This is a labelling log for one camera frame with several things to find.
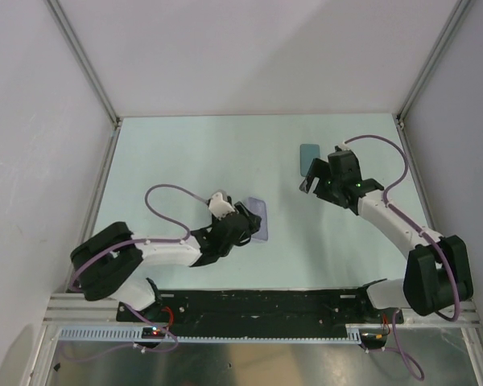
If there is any left aluminium corner post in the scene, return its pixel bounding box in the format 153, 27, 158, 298
44, 0, 120, 129

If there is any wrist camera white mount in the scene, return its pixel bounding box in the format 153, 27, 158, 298
208, 191, 235, 220
336, 142, 351, 151

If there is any right aluminium corner post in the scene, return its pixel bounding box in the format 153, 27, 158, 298
395, 0, 475, 129

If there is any white slotted cable duct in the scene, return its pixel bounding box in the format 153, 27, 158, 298
59, 326, 384, 344

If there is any aluminium frame rail front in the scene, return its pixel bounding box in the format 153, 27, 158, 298
43, 293, 478, 326

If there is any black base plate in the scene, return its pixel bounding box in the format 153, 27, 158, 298
116, 288, 406, 339

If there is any teal phone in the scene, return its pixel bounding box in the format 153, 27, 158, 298
299, 143, 320, 177

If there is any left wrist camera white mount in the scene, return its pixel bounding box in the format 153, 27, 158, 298
208, 191, 235, 220

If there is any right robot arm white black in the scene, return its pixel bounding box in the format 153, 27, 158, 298
299, 148, 474, 322

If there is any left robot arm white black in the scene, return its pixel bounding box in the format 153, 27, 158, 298
70, 202, 262, 321

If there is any purple phone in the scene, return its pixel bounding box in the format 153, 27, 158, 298
243, 196, 269, 242

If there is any aluminium corner post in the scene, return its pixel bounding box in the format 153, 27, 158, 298
395, 0, 475, 129
44, 0, 120, 129

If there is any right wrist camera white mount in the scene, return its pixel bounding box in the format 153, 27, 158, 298
336, 142, 351, 151

